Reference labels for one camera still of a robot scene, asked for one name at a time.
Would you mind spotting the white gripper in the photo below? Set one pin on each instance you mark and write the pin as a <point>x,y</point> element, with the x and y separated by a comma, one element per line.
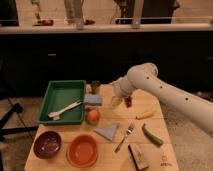
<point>122,88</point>

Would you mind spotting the blue sponge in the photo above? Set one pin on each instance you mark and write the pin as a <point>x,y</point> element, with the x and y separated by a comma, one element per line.
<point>93,100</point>

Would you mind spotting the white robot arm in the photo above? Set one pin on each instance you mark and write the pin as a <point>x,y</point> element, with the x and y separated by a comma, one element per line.
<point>144,77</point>

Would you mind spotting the red bowl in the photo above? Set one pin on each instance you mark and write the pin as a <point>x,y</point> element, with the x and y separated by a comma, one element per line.
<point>82,152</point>

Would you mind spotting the purple bowl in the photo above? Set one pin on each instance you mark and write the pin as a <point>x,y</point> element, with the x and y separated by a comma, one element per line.
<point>47,145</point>

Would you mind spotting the bunch of dark grapes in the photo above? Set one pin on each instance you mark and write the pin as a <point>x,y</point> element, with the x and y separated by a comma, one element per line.
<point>128,101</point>

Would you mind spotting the orange tomato toy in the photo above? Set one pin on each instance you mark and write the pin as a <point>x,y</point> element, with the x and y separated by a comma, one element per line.
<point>93,116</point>

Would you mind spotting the silver fork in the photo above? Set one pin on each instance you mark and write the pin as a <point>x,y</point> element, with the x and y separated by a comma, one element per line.
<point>127,133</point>

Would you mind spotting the grey triangular cloth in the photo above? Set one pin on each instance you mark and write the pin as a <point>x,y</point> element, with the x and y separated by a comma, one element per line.
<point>108,131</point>

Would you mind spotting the yellow banana toy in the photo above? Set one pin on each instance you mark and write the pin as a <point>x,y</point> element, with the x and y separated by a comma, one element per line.
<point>144,115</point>

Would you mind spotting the green plastic tray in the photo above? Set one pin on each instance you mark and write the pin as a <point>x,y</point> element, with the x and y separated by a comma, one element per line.
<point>60,94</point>

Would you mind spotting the white plastic spoon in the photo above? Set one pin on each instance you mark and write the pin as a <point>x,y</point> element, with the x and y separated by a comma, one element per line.
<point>56,115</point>

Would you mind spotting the brown rectangular block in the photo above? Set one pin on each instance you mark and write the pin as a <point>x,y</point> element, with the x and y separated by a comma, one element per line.
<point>138,157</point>

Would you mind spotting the black tripod stand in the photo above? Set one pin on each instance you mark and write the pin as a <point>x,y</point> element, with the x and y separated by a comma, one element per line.
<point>12,123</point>

